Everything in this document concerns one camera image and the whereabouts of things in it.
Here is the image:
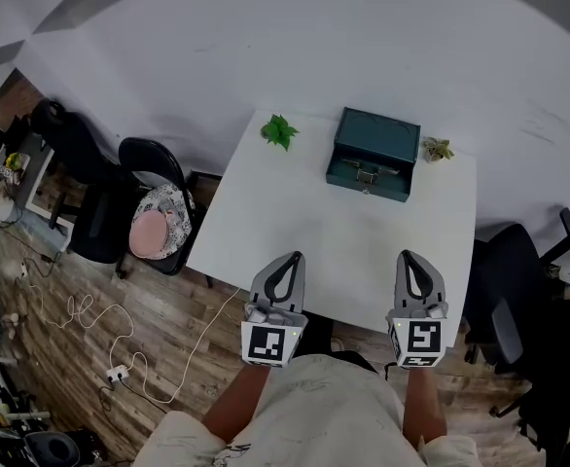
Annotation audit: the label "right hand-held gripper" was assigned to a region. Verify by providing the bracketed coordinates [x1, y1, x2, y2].
[384, 249, 451, 370]

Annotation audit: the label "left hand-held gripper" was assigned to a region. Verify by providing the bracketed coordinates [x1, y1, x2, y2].
[239, 250, 310, 370]

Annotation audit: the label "brass clasp tool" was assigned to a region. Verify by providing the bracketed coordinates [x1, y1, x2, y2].
[340, 156, 403, 185]

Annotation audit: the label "dark green metal box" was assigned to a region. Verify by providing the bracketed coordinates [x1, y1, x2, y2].
[325, 106, 422, 204]

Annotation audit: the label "person's right forearm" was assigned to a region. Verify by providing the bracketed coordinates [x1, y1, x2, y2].
[401, 366, 449, 449]

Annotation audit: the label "person's left forearm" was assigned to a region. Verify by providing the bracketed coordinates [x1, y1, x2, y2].
[200, 365, 272, 445]

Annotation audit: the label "person's black shorts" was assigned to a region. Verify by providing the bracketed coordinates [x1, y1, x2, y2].
[331, 349, 379, 377]

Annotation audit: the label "black office chair grey armrests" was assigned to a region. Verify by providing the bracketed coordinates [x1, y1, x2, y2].
[464, 206, 570, 377]

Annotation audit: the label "person's beige shirt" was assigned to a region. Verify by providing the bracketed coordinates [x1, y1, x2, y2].
[131, 352, 483, 467]

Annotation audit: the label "floral seat cushion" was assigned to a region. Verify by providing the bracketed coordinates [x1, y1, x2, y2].
[131, 182, 197, 261]

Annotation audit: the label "pink round cushion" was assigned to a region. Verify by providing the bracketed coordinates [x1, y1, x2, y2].
[128, 210, 169, 260]

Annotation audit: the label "pale variegated potted plant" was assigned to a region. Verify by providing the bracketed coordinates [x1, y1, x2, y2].
[420, 136, 456, 164]

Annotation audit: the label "black mesh office chair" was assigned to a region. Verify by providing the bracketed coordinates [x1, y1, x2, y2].
[488, 304, 570, 467]

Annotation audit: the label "green potted plant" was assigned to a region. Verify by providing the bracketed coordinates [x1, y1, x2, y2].
[259, 113, 301, 153]

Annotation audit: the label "black high-back office chair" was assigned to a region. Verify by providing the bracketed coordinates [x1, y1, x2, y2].
[30, 97, 135, 265]

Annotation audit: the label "black folding chair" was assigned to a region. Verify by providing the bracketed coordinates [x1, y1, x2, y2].
[118, 136, 208, 277]

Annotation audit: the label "white side desk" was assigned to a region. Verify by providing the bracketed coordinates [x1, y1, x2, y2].
[0, 119, 55, 213]

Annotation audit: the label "long white cable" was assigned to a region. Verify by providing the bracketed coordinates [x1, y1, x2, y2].
[138, 287, 242, 405]

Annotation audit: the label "thin looped white cable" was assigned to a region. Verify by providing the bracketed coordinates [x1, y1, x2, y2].
[21, 260, 135, 374]

